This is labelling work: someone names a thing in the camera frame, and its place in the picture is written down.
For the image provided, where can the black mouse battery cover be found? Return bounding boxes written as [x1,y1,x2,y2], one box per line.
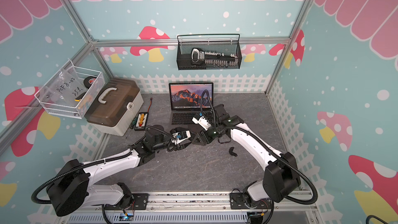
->
[229,147,238,157]

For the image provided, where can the grey laptop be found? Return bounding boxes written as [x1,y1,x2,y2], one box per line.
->
[169,82,214,125]

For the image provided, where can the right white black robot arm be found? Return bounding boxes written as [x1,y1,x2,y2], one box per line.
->
[192,104,318,205]

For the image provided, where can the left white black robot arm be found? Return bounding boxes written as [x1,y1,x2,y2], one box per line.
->
[31,125,191,217]

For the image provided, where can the black board yellow connectors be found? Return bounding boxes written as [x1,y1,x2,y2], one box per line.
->
[134,112,149,131]

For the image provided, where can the brown lid storage box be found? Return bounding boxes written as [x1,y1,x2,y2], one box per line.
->
[85,78,144,136]

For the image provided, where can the socket set in basket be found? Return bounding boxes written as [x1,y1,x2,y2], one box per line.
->
[190,48,239,68]

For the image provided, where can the yellow tool in basket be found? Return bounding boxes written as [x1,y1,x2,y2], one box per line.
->
[75,93,85,102]

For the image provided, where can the black tape roll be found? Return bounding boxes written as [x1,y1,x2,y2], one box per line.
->
[84,76,97,89]

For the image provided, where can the clear labelled plastic bag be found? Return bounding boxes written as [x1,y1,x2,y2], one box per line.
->
[48,68,86,107]

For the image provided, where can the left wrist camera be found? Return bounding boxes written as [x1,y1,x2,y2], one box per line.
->
[173,131,191,141]

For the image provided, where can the green handled screwdriver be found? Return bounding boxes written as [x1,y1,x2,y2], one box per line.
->
[129,118,137,129]

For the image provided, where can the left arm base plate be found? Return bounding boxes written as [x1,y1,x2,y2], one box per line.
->
[105,193,149,211]

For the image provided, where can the black mesh wall basket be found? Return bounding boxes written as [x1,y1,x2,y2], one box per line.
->
[176,34,242,70]

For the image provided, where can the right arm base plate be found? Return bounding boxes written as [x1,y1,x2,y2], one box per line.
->
[229,191,272,211]

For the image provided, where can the aluminium mounting rail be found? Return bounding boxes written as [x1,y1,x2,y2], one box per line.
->
[73,190,318,214]

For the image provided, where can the white wire wall basket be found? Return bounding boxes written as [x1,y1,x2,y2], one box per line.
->
[34,60,105,119]

